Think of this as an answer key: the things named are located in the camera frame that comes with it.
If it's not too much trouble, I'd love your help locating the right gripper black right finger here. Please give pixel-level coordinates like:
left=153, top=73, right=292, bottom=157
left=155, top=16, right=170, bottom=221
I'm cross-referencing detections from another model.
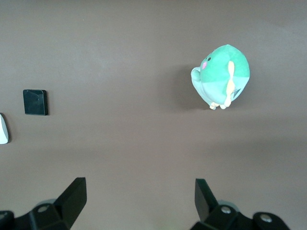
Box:
left=189, top=178, right=254, bottom=230

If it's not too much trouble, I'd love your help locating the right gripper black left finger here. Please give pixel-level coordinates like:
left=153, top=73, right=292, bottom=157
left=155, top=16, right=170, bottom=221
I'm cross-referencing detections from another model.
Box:
left=14, top=177, right=87, bottom=230

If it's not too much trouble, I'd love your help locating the white computer mouse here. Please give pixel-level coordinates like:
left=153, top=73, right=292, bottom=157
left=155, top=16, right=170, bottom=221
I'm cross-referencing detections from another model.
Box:
left=0, top=112, right=11, bottom=145

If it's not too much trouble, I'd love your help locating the small black square box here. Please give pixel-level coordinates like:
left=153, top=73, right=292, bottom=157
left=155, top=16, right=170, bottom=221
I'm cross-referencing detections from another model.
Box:
left=23, top=89, right=48, bottom=116

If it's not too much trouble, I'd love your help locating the green dinosaur plush toy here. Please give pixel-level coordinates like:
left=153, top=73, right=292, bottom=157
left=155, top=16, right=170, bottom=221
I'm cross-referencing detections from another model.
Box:
left=190, top=44, right=250, bottom=110

